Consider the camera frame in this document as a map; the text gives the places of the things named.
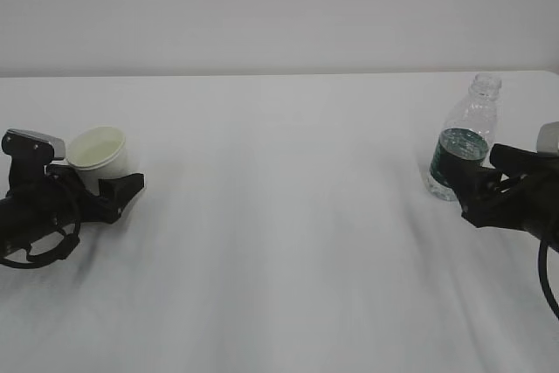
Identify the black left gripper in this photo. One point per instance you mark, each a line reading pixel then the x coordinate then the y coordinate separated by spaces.
pixel 59 198

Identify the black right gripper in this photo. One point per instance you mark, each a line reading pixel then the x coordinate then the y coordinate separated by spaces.
pixel 526 201

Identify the white paper cup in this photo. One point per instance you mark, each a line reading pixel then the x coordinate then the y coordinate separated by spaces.
pixel 100 153

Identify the clear plastic water bottle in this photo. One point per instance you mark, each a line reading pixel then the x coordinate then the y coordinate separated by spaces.
pixel 468 131

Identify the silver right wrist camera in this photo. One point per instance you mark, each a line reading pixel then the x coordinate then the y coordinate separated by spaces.
pixel 547 142

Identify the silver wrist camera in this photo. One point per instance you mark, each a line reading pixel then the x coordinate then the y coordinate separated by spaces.
pixel 547 142
pixel 33 146

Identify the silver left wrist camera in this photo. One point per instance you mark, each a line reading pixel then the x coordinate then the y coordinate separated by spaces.
pixel 33 146

